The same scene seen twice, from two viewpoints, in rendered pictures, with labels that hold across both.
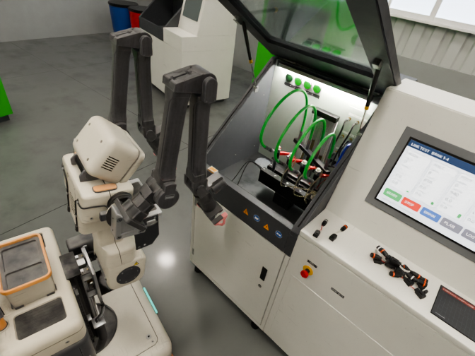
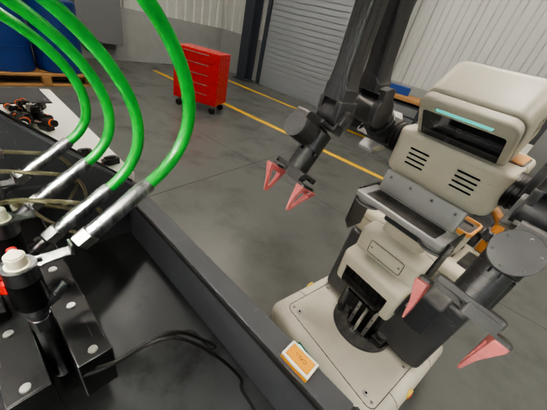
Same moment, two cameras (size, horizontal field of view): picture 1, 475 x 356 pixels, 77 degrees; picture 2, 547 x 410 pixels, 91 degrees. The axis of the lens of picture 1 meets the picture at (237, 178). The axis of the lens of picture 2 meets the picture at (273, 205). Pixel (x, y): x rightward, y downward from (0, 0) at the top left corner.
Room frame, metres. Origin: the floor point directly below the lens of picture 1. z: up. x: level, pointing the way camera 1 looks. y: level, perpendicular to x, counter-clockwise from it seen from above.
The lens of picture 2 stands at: (1.49, 0.03, 1.35)
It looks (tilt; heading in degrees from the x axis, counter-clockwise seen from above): 33 degrees down; 177
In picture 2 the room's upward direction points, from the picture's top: 15 degrees clockwise
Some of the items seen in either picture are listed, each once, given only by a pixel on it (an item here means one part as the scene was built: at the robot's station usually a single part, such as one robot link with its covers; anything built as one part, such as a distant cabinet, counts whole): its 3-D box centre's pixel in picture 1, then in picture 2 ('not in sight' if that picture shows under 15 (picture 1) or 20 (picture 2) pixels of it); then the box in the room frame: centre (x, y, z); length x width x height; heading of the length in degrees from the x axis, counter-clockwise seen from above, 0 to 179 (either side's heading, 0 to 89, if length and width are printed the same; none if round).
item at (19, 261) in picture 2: not in sight; (17, 263); (1.33, -0.19, 1.12); 0.02 x 0.02 x 0.03
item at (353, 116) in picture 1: (348, 139); not in sight; (1.39, -0.54, 1.20); 0.13 x 0.03 x 0.31; 52
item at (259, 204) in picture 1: (240, 203); (206, 297); (1.14, -0.04, 0.87); 0.62 x 0.04 x 0.16; 52
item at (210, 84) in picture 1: (198, 138); (365, 22); (0.82, 0.14, 1.40); 0.11 x 0.06 x 0.43; 42
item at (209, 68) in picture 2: not in sight; (201, 80); (-2.98, -1.34, 0.43); 0.70 x 0.46 x 0.86; 82
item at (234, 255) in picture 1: (229, 256); not in sight; (1.13, -0.03, 0.44); 0.65 x 0.02 x 0.68; 52
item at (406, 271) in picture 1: (400, 268); (32, 111); (0.76, -0.68, 1.01); 0.23 x 0.11 x 0.06; 52
